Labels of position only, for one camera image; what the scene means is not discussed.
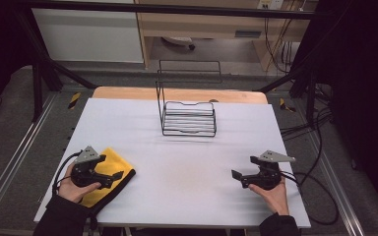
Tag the yellow towel with black edge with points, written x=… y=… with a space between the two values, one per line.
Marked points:
x=116 y=164

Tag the yellow black floor tape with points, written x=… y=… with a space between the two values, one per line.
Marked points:
x=74 y=101
x=287 y=105

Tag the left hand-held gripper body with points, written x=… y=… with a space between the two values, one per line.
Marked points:
x=85 y=170

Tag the person's left hand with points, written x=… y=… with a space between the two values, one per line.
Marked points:
x=69 y=190

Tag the office chair base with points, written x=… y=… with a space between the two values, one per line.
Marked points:
x=178 y=41

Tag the white wall socket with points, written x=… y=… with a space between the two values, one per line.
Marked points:
x=270 y=4

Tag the aluminium floor rail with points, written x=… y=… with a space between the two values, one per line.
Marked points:
x=16 y=154
x=336 y=187

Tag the person's right hand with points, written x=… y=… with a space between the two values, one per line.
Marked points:
x=275 y=198

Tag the white tablecloth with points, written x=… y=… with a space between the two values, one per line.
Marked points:
x=177 y=164

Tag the light wooden desk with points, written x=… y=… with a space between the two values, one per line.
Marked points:
x=203 y=24

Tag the black curtain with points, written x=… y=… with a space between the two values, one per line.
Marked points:
x=0 y=49
x=367 y=98

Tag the white cabinet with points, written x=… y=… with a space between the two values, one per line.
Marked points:
x=88 y=36

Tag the black metal frame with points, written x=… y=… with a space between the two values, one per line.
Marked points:
x=177 y=9

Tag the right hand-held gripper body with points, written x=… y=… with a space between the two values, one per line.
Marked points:
x=269 y=173

